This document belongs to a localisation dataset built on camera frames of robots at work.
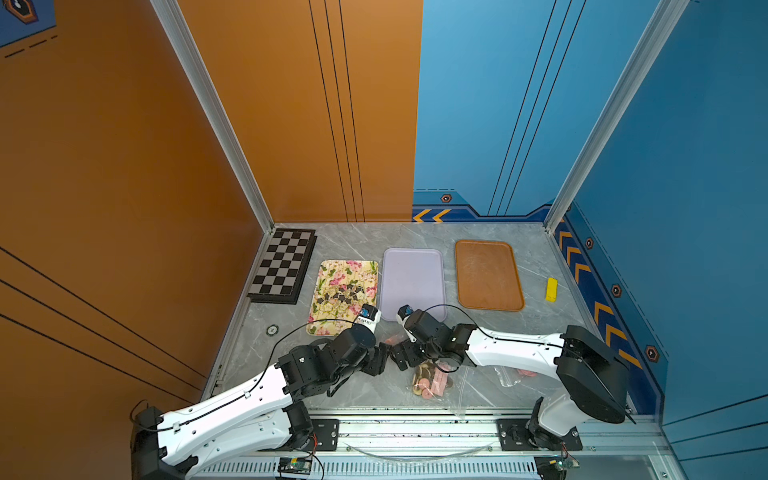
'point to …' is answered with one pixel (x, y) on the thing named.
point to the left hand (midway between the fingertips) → (385, 342)
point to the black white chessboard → (282, 273)
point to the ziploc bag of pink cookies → (509, 375)
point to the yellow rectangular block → (551, 289)
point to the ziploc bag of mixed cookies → (450, 387)
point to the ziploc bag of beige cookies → (392, 337)
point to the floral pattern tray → (341, 289)
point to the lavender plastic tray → (415, 277)
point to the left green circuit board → (295, 465)
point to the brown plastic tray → (487, 276)
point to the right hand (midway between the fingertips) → (402, 349)
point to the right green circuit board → (554, 467)
